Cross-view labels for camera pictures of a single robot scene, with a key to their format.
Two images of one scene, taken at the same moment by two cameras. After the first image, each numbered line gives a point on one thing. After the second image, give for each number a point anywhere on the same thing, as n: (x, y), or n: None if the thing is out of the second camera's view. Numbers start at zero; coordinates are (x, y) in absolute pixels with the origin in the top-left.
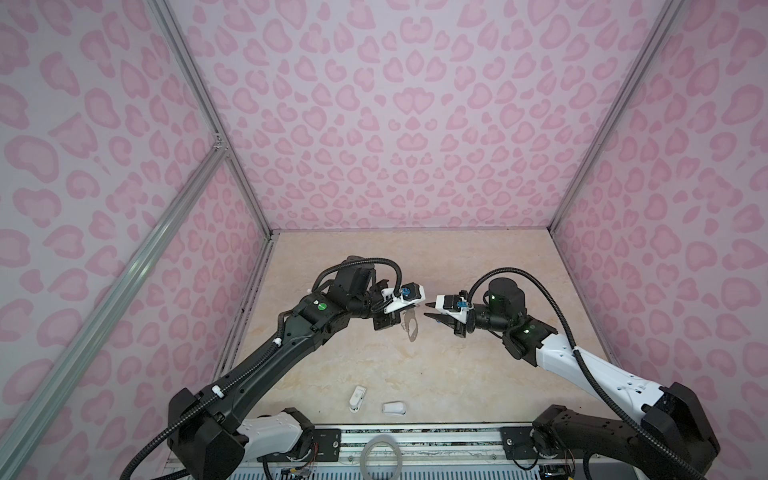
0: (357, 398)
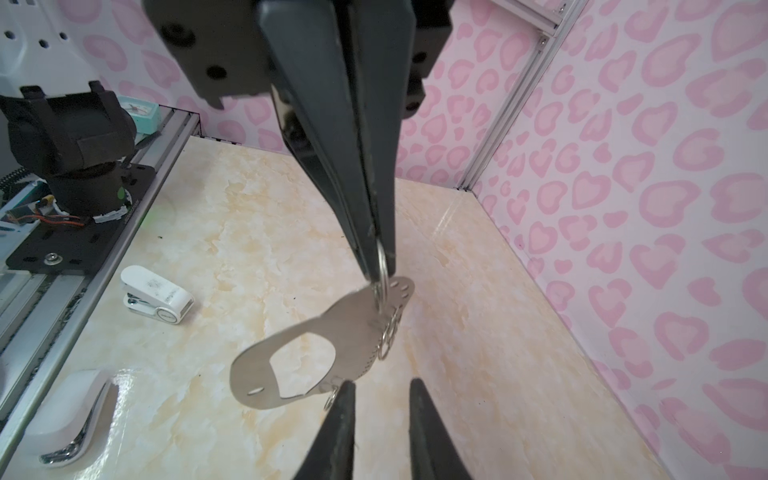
0: (151, 295)
